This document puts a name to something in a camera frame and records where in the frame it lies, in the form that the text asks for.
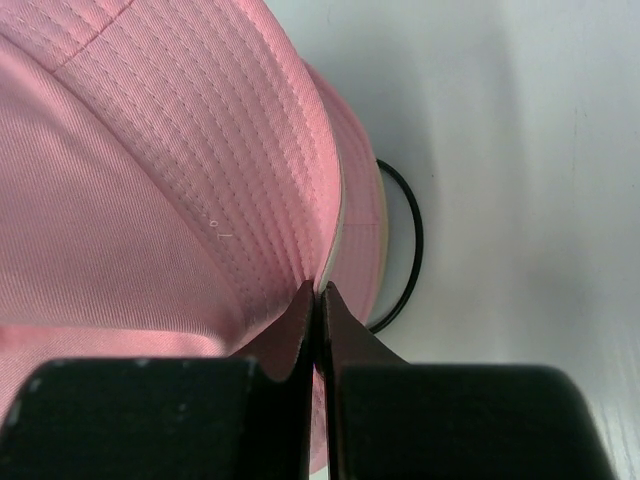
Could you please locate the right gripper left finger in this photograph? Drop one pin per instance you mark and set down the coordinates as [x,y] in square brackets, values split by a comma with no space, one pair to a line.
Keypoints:
[242,417]

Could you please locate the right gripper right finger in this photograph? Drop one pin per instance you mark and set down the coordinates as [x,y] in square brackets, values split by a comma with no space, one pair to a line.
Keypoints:
[391,419]

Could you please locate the pink bucket hat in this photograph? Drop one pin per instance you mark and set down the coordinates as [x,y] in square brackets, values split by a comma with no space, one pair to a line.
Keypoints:
[169,180]
[354,268]

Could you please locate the black wire hat stand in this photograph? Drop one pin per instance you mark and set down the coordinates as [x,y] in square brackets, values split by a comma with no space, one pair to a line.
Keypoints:
[419,246]

